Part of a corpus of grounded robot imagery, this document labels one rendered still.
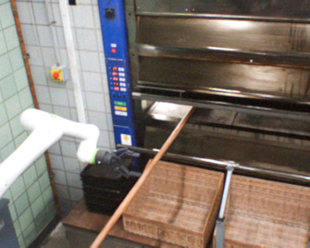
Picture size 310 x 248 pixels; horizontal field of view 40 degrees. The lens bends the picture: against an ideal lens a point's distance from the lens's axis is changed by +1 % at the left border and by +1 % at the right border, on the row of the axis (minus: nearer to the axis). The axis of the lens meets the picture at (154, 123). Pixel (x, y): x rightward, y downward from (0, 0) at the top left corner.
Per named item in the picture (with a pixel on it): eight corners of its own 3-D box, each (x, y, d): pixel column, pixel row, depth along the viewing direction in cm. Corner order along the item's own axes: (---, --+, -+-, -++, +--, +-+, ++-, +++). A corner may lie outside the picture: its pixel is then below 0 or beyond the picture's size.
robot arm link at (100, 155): (94, 168, 251) (93, 155, 246) (104, 157, 260) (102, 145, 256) (103, 170, 249) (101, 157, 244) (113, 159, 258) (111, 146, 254)
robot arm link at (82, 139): (41, 133, 236) (54, 136, 229) (46, 113, 237) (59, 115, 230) (88, 143, 264) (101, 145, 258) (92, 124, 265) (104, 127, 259)
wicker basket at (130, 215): (151, 188, 322) (149, 157, 309) (224, 204, 301) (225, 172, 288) (122, 231, 284) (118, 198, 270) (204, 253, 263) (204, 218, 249)
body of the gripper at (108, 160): (109, 149, 252) (123, 152, 249) (110, 161, 256) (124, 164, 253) (103, 156, 246) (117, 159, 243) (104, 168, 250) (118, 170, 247)
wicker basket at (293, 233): (228, 204, 301) (229, 172, 287) (313, 221, 282) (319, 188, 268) (211, 255, 262) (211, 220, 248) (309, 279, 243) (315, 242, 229)
